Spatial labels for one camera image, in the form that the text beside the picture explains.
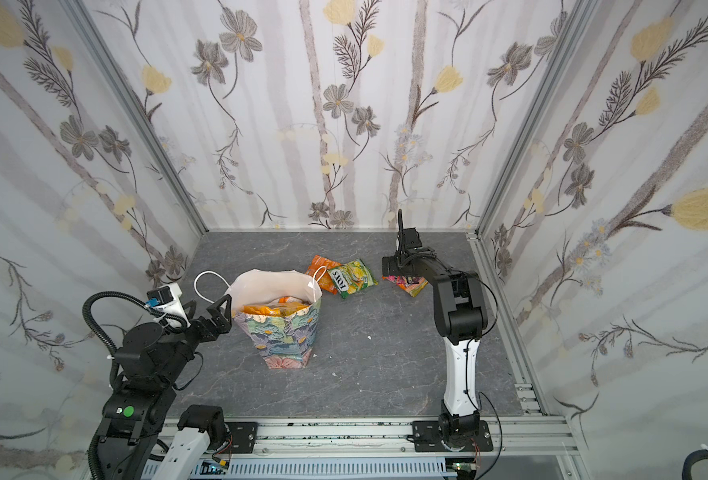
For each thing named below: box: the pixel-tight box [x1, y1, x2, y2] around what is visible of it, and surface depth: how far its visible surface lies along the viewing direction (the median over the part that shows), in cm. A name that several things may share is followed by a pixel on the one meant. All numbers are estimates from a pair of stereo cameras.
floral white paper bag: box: [227, 269, 322, 369], surface depth 78 cm
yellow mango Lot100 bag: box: [243, 296, 311, 316], surface depth 90 cm
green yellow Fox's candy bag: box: [327, 258, 378, 299], surface depth 105 cm
